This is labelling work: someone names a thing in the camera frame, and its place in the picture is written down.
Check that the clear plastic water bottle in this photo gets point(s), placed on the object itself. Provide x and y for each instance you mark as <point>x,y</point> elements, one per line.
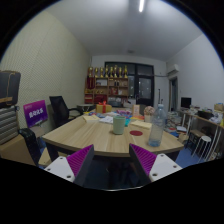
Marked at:
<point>156,130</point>

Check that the brown wooden stool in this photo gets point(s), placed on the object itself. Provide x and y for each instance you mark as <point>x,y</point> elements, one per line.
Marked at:
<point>196,133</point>

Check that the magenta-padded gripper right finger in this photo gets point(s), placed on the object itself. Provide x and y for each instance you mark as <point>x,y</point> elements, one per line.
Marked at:
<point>163,165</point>

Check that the grey striped cushion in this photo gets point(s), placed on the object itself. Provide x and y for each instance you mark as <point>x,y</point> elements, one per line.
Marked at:
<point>8,125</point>

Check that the flat yellow paper pad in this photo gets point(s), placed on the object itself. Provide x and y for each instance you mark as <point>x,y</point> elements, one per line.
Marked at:
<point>141,124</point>

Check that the teal book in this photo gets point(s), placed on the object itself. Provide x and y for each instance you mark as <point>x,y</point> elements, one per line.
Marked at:
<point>127,122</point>

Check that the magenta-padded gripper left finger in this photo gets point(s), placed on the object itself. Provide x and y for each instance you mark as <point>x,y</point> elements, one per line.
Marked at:
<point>60,166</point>

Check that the black computer monitor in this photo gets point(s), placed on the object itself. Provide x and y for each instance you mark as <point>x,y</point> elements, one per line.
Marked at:
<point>186,102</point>

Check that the purple sign board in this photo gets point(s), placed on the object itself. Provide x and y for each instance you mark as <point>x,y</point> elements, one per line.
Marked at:
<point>35,113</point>

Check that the thick pale yellow notepad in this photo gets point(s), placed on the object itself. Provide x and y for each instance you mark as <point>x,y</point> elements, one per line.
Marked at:
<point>91,118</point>

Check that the black office chair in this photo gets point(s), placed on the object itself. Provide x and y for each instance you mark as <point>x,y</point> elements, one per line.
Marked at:
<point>59,108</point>

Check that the cluttered wooden side desk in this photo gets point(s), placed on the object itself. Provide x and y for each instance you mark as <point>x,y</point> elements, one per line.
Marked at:
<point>203,120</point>

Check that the black mesh chair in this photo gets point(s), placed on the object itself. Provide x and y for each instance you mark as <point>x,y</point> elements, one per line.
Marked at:
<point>30,143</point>

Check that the grey office chair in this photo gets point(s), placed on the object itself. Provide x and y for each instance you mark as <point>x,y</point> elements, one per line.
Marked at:
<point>142,109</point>

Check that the white air conditioner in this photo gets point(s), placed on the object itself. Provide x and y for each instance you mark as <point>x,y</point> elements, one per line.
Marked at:
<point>173,69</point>

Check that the white round stool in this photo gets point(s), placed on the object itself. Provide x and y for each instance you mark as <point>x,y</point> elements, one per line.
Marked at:
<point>204,139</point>

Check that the black tripod stand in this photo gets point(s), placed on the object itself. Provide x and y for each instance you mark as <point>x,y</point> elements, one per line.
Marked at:
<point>159,97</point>

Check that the pink flowers in white pot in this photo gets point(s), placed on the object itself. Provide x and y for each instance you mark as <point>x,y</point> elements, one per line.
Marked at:
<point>149,111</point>

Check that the flat round red coaster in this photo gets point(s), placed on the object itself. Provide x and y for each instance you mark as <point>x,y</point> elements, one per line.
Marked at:
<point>136,133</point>

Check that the black bag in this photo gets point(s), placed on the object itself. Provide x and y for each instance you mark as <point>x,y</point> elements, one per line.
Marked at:
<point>9,87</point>

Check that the tan standing card box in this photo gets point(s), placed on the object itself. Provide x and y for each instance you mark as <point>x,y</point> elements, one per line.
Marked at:
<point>136,110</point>

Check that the wooden shelf unit with trophies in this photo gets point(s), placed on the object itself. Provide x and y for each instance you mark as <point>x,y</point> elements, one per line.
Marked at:
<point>106,88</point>

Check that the pile of books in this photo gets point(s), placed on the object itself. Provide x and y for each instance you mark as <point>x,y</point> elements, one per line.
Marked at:
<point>174,124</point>

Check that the yellow gift box red ribbon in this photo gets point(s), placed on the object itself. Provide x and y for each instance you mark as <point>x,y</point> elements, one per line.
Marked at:
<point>104,108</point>

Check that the pale green cup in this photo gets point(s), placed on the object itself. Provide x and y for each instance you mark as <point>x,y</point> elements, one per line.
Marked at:
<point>119,126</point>

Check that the white printed booklet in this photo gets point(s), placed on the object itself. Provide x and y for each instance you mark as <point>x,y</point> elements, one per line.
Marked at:
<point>106,119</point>

